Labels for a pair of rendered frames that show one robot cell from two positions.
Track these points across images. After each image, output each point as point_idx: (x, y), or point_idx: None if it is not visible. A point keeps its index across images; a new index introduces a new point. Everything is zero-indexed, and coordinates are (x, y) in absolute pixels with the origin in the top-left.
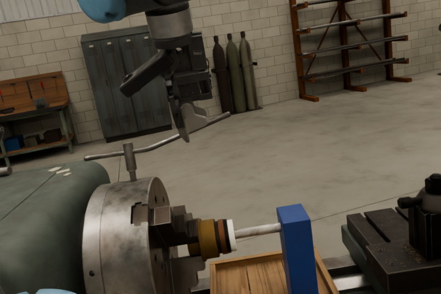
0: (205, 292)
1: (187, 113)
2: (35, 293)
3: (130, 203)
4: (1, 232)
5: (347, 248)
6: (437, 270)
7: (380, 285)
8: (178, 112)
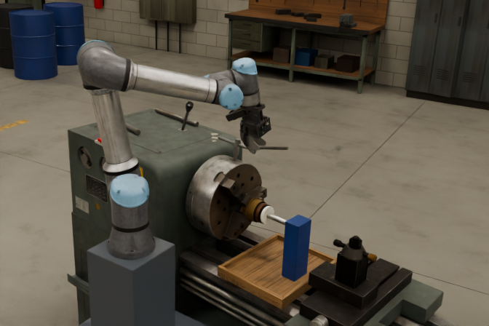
0: None
1: (250, 140)
2: (162, 185)
3: (219, 170)
4: (164, 156)
5: None
6: (333, 286)
7: None
8: (242, 138)
